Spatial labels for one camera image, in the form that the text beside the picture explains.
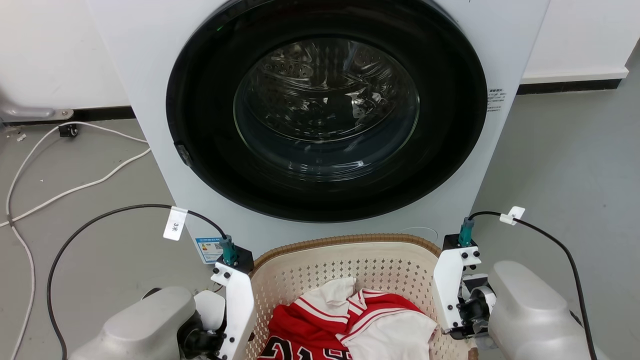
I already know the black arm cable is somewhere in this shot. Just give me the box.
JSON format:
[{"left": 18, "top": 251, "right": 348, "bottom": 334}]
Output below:
[
  {"left": 459, "top": 211, "right": 598, "bottom": 360},
  {"left": 46, "top": 203, "right": 238, "bottom": 360}
]

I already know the round black washer door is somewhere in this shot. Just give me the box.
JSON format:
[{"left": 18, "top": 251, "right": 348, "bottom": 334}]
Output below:
[{"left": 166, "top": 0, "right": 488, "bottom": 223}]

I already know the white floor cable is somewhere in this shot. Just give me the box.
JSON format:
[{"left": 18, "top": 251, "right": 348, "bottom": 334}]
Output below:
[
  {"left": 5, "top": 121, "right": 150, "bottom": 360},
  {"left": 0, "top": 146, "right": 152, "bottom": 228}
]

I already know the blue energy label sticker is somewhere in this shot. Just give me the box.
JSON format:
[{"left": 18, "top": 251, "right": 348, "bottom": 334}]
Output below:
[{"left": 195, "top": 237, "right": 226, "bottom": 264}]

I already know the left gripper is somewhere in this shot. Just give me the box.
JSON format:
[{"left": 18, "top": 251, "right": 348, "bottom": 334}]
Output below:
[{"left": 179, "top": 289, "right": 227, "bottom": 360}]

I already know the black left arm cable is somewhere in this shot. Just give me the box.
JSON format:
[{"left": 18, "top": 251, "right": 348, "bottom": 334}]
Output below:
[{"left": 46, "top": 203, "right": 238, "bottom": 360}]

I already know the small text sticker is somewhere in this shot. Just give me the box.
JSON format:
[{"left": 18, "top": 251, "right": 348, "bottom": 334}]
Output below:
[{"left": 487, "top": 89, "right": 507, "bottom": 113}]

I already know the long white cable tag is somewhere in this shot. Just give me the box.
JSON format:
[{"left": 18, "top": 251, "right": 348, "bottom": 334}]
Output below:
[{"left": 163, "top": 206, "right": 189, "bottom": 242}]

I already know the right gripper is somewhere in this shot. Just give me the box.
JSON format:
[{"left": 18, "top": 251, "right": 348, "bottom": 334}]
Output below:
[{"left": 457, "top": 274, "right": 497, "bottom": 340}]

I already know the small white cable tag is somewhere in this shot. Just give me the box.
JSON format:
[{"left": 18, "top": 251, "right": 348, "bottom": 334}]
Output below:
[{"left": 499, "top": 206, "right": 526, "bottom": 226}]

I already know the red and white jersey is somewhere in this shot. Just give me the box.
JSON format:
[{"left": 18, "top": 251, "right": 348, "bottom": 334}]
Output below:
[{"left": 257, "top": 276, "right": 440, "bottom": 360}]

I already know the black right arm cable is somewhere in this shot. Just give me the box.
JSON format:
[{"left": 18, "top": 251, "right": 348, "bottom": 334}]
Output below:
[{"left": 459, "top": 211, "right": 598, "bottom": 360}]

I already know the beige perforated laundry basket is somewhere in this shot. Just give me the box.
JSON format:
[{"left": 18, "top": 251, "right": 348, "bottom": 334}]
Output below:
[{"left": 247, "top": 233, "right": 479, "bottom": 360}]

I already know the white front-load washing machine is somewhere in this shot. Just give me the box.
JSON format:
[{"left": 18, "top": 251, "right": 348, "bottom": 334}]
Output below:
[{"left": 86, "top": 0, "right": 551, "bottom": 266}]

